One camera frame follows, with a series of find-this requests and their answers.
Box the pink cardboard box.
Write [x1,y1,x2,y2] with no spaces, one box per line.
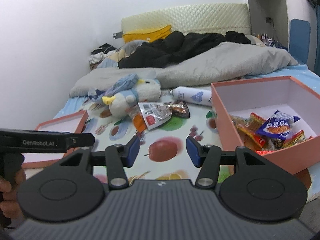
[211,76,320,176]

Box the person's left hand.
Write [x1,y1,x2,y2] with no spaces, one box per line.
[0,166,27,228]

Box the blue curtain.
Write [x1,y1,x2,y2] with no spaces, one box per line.
[314,2,320,76]

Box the grey blanket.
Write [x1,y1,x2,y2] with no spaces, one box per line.
[69,41,299,98]

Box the blue yellow patterned blanket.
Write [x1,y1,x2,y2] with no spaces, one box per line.
[96,40,148,69]

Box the pile of clothes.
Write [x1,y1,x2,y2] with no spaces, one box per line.
[89,44,118,64]

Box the orange snack packet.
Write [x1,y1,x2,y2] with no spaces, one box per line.
[132,112,148,133]

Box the yellow pillow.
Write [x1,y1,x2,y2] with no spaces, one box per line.
[122,25,173,43]

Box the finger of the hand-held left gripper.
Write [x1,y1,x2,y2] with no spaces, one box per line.
[59,133,96,151]

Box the pink box lid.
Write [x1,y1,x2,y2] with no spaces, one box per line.
[21,110,89,169]

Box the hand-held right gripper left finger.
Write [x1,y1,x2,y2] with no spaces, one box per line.
[57,135,141,190]

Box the row of small bottles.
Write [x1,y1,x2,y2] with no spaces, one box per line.
[252,32,278,47]

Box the brown shiny snack packet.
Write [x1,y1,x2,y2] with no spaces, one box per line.
[164,101,191,119]

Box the blue white snack packet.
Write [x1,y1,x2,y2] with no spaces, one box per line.
[256,109,301,141]

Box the black cloth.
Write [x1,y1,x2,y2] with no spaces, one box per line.
[225,31,252,45]

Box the black jacket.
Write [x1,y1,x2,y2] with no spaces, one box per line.
[118,31,226,69]

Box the fruit print mat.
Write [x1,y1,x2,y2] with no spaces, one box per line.
[54,90,226,183]

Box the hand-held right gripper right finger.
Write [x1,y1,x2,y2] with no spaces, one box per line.
[186,135,267,188]

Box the grey white pillow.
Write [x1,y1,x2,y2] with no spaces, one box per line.
[246,35,267,48]

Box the blue star bed sheet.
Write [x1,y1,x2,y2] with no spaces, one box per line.
[241,64,320,81]

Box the white penguin plush toy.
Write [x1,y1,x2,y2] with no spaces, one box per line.
[101,78,162,118]

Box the pile of red yellow packets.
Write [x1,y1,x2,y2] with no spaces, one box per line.
[230,112,313,153]

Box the silver snack packet red label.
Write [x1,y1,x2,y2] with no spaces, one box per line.
[138,102,173,131]

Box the cream quilted headboard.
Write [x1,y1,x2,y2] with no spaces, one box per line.
[121,3,251,36]

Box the blue padded board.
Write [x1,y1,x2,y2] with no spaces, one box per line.
[289,19,311,64]

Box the white spray can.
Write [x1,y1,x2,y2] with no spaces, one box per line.
[169,86,213,107]

